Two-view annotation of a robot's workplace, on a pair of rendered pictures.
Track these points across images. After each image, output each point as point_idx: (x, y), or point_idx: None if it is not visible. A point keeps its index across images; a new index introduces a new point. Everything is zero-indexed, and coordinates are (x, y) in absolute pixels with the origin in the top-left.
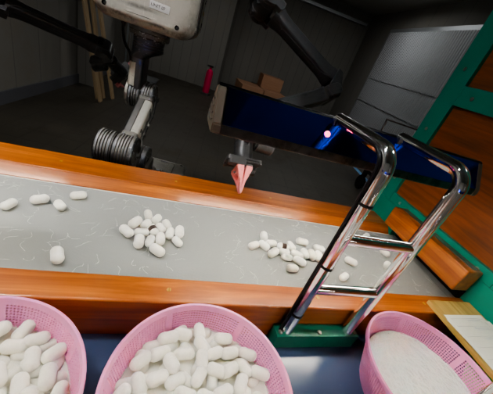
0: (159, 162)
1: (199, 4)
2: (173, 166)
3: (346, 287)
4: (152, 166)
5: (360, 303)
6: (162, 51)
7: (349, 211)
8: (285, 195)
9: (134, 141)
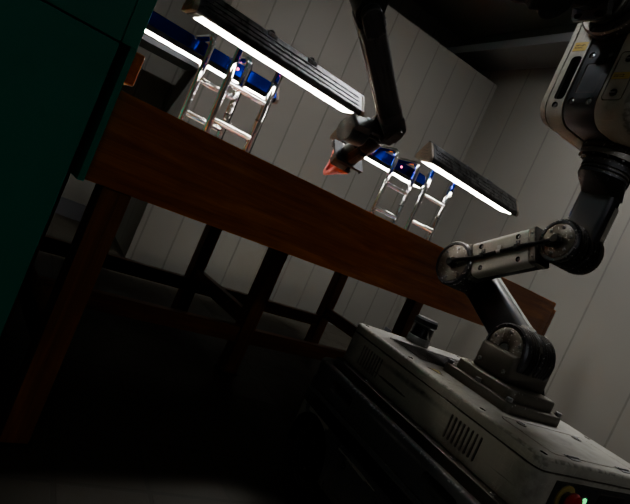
0: (569, 453)
1: (559, 72)
2: (543, 446)
3: (234, 126)
4: (501, 369)
5: (209, 132)
6: (588, 167)
7: (276, 91)
8: (281, 169)
9: (456, 241)
